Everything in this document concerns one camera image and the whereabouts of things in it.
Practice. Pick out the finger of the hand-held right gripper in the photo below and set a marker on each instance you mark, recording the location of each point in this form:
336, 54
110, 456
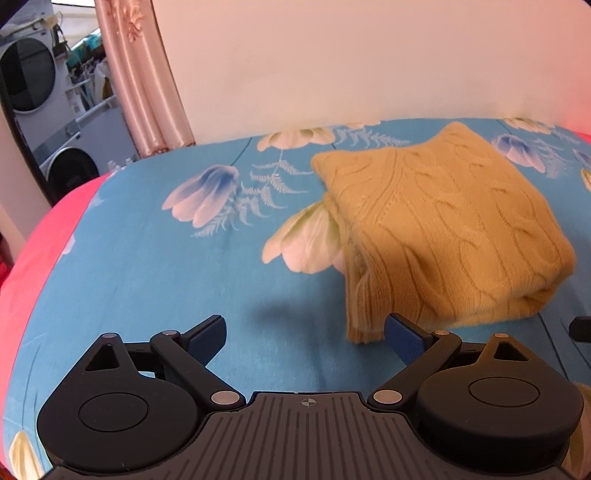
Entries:
582, 328

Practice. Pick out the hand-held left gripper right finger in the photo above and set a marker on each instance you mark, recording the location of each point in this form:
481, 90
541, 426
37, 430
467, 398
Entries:
406, 340

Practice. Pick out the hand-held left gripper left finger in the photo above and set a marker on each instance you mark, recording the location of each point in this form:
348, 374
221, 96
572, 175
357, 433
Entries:
207, 338

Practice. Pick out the yellow knitted sweater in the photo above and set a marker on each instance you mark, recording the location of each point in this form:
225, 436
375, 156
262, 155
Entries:
438, 221

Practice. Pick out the clothes drying rack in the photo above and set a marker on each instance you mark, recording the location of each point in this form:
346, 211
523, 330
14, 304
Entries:
87, 90

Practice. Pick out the blue floral bedsheet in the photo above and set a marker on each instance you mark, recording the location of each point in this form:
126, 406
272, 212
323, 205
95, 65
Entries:
138, 277

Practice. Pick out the pink bed cover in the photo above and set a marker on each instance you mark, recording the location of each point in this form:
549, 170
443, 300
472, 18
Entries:
27, 300

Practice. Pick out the white washing machine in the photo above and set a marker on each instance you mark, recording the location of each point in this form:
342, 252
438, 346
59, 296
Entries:
69, 167

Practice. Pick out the white washing machines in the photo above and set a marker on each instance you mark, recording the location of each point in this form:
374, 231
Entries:
23, 153

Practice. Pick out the pink satin curtain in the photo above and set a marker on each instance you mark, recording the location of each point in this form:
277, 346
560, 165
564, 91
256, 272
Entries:
138, 69

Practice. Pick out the white tumble dryer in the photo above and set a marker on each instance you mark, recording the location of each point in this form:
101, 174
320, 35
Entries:
30, 74

